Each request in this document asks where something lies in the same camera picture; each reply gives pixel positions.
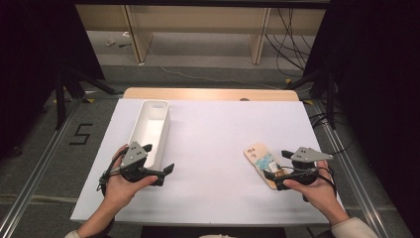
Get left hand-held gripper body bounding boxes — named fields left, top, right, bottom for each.
left=119, top=141, right=157, bottom=183

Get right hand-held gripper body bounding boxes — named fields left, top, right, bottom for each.
left=275, top=147, right=334, bottom=191

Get white plastic storage box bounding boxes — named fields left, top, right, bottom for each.
left=127, top=99, right=171, bottom=172

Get person's left hand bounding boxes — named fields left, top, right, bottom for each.
left=103, top=144, right=158, bottom=212

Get person's right hand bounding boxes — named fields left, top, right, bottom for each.
left=282, top=160, right=351, bottom=226

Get white table mat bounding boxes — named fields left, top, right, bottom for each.
left=69, top=98, right=345, bottom=227

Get black tripod stand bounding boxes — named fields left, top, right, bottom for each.
left=283, top=68, right=338, bottom=130
left=53, top=67, right=125, bottom=131

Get light wooden table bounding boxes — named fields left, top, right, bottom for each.
left=122, top=87, right=300, bottom=102

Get dark curtain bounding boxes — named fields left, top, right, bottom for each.
left=301, top=0, right=420, bottom=232
left=0, top=0, right=107, bottom=160

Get beige wooden shelf unit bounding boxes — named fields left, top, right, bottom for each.
left=74, top=3, right=328, bottom=65

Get left hand-held gripper cable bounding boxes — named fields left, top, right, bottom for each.
left=96, top=150, right=130, bottom=196

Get hand-held gripper cable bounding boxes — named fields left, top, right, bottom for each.
left=316, top=167, right=338, bottom=196
left=96, top=150, right=130, bottom=196

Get right hand-held gripper cable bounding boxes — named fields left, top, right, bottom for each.
left=316, top=167, right=338, bottom=196

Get black floor cables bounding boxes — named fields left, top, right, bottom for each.
left=309, top=111, right=356, bottom=157

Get hanging black cables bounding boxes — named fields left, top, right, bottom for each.
left=264, top=8, right=315, bottom=78

